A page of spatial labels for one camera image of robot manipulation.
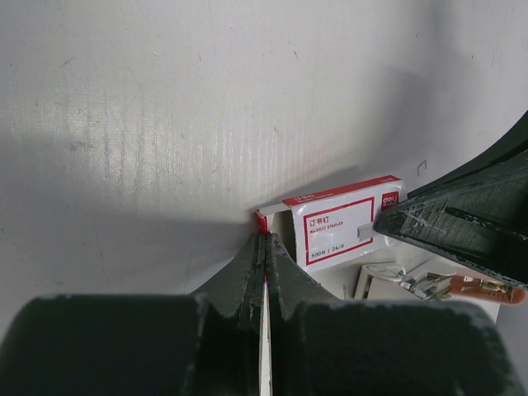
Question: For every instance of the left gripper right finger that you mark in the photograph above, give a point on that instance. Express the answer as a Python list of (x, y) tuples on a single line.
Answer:
[(323, 345)]

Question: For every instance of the loose metal staple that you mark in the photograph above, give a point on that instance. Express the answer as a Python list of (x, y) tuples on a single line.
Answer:
[(421, 167)]

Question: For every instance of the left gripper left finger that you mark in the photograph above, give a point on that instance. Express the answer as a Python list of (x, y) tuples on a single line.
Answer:
[(203, 343)]

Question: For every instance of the red white staple box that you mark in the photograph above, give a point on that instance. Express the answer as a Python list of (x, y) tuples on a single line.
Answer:
[(337, 225)]

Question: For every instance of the pink stapler top cover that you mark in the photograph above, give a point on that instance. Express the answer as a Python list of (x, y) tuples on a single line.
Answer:
[(478, 286)]

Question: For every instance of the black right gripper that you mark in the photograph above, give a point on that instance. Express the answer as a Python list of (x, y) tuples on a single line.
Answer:
[(475, 215)]

